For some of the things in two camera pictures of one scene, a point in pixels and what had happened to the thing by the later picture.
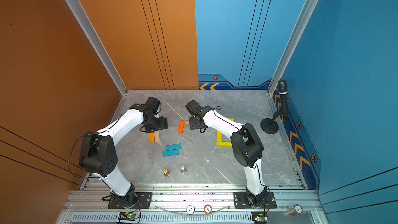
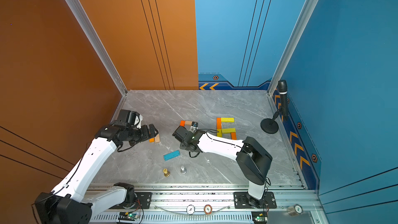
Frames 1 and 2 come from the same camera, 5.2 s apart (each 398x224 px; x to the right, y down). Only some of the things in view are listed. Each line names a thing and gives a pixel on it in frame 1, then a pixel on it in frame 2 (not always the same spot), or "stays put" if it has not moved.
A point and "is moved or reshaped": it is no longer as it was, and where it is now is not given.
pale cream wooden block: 156,136 stays put
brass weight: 166,173 stays put
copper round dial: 208,209 stays put
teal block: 170,152 is moved or reshaped
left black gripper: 164,125 to 147,135
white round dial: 190,209 stays put
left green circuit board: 129,216 stays put
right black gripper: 192,125 to 182,146
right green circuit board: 259,217 stays put
